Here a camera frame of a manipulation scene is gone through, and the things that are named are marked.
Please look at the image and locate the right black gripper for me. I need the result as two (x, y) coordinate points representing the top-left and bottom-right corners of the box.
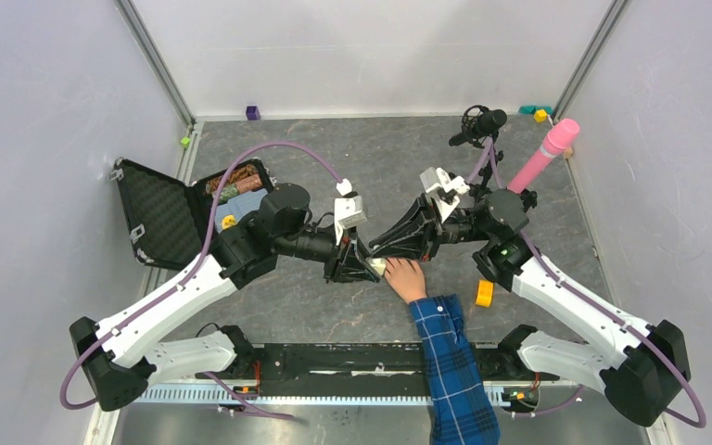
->
(368, 193), (492, 263)

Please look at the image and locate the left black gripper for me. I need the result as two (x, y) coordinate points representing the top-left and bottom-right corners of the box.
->
(276, 221), (381, 286)

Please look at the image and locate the small nail polish bottle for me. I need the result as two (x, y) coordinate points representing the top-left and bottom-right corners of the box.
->
(368, 258), (386, 276)

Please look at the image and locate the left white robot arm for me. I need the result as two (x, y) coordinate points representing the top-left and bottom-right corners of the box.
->
(69, 184), (381, 412)

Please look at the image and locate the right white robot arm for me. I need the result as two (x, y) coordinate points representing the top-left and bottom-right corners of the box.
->
(369, 189), (705, 426)

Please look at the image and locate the blue plaid sleeve forearm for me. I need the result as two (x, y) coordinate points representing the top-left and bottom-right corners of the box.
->
(409, 294), (501, 444)

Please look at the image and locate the person hand with painted nails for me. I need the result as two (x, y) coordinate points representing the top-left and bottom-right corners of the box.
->
(384, 258), (427, 304)

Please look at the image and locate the yellow block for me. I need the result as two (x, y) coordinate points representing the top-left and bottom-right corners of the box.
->
(475, 280), (494, 308)

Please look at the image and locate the black microphone on tripod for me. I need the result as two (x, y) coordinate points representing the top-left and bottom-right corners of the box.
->
(448, 105), (508, 199)

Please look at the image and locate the teal block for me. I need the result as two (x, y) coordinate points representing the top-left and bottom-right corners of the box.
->
(518, 105), (553, 115)

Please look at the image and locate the small yellow cube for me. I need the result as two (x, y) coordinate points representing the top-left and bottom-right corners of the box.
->
(533, 108), (548, 122)

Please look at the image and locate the pink foam cylinder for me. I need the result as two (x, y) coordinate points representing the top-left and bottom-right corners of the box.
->
(507, 119), (580, 194)

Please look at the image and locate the purple cube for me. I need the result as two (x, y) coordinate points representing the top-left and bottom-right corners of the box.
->
(245, 105), (261, 121)

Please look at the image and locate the black poker chip case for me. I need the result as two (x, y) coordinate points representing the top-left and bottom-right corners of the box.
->
(110, 158), (275, 271)

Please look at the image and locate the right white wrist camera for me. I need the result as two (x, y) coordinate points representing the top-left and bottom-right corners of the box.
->
(420, 167), (470, 223)

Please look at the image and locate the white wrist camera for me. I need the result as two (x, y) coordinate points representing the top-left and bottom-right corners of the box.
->
(334, 178), (367, 244)
(420, 167), (470, 223)

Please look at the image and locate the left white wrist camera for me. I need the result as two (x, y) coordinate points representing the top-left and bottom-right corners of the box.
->
(334, 178), (367, 244)

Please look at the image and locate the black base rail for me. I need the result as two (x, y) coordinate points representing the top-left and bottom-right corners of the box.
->
(190, 341), (541, 401)

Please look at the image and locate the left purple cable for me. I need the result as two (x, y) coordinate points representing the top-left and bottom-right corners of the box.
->
(58, 140), (354, 412)

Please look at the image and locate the purple cable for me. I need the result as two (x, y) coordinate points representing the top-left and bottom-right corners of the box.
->
(58, 140), (354, 412)
(464, 135), (707, 430)

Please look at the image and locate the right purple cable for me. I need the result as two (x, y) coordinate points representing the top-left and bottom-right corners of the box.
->
(464, 135), (707, 430)

